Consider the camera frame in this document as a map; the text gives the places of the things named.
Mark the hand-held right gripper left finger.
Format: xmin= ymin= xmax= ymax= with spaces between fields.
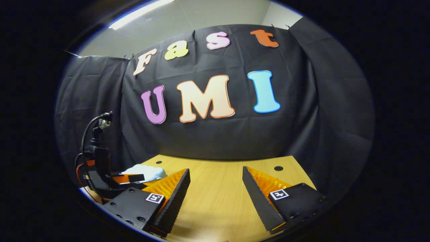
xmin=102 ymin=168 xmax=191 ymax=237

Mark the pale blue suitcase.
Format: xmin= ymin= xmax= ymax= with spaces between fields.
xmin=120 ymin=164 xmax=168 ymax=184

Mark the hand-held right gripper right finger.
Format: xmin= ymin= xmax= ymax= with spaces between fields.
xmin=242 ymin=166 xmax=329 ymax=235

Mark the black backdrop cloth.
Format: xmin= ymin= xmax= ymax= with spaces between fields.
xmin=54 ymin=17 xmax=375 ymax=202

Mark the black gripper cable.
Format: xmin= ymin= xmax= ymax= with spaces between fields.
xmin=80 ymin=114 xmax=113 ymax=176

